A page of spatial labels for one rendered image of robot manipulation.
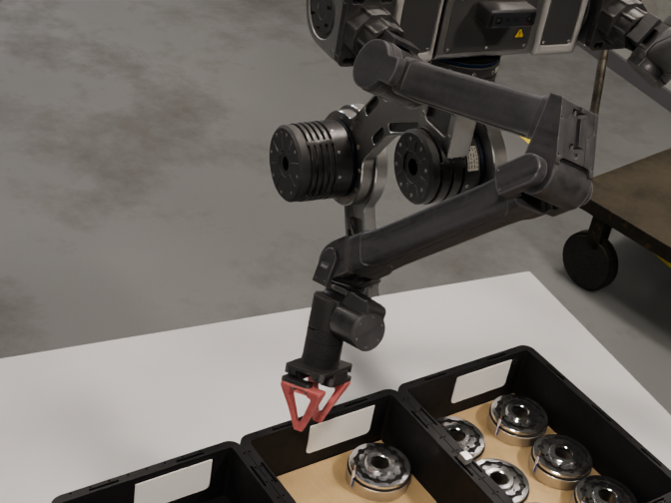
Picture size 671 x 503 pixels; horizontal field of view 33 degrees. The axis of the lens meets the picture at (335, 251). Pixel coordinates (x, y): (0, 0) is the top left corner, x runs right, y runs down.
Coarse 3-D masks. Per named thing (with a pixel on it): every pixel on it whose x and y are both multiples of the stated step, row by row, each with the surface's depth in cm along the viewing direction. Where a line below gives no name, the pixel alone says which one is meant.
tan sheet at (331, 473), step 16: (320, 464) 186; (336, 464) 186; (288, 480) 182; (304, 480) 182; (320, 480) 183; (336, 480) 183; (416, 480) 186; (304, 496) 179; (320, 496) 180; (336, 496) 180; (352, 496) 181; (416, 496) 183
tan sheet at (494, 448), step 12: (480, 408) 204; (468, 420) 200; (480, 420) 201; (552, 432) 201; (492, 444) 196; (504, 444) 197; (492, 456) 194; (504, 456) 194; (516, 456) 195; (528, 456) 195; (528, 468) 192; (528, 480) 190; (540, 492) 188; (552, 492) 189; (564, 492) 189
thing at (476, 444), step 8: (448, 416) 196; (440, 424) 194; (448, 424) 194; (456, 424) 194; (464, 424) 195; (472, 424) 195; (472, 432) 193; (480, 432) 193; (472, 440) 191; (480, 440) 192; (464, 448) 190; (472, 448) 190; (480, 448) 190; (472, 456) 188
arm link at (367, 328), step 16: (336, 256) 166; (320, 272) 167; (336, 288) 166; (352, 288) 170; (352, 304) 163; (368, 304) 161; (336, 320) 163; (352, 320) 161; (368, 320) 161; (336, 336) 165; (352, 336) 160; (368, 336) 162
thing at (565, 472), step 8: (536, 440) 194; (544, 440) 195; (552, 440) 194; (560, 440) 195; (568, 440) 195; (536, 448) 192; (544, 448) 192; (576, 448) 194; (584, 448) 194; (536, 456) 190; (544, 456) 191; (584, 456) 193; (544, 464) 189; (552, 464) 189; (560, 464) 190; (576, 464) 190; (584, 464) 191; (552, 472) 188; (560, 472) 188; (568, 472) 188; (576, 472) 189; (584, 472) 189
